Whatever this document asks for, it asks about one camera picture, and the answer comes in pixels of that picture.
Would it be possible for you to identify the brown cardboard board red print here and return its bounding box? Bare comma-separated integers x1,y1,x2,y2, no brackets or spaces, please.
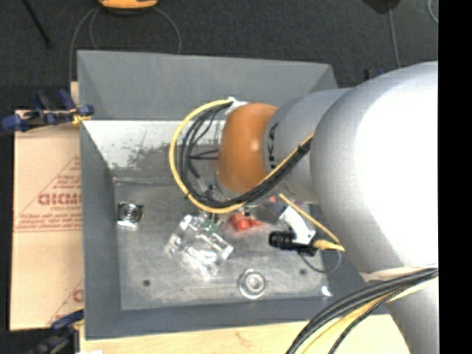
9,108,86,331

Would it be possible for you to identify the red-orange plastic block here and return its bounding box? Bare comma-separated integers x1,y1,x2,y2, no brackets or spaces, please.
227,212,263,232

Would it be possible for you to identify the black cylinder on white bracket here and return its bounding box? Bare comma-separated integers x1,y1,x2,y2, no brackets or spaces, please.
268,204,319,257

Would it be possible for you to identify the grey metal bin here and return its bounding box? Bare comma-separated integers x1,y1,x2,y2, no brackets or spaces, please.
76,49,389,339

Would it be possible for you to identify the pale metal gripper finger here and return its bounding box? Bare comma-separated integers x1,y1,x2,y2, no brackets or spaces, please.
164,213,208,258
183,232,235,277

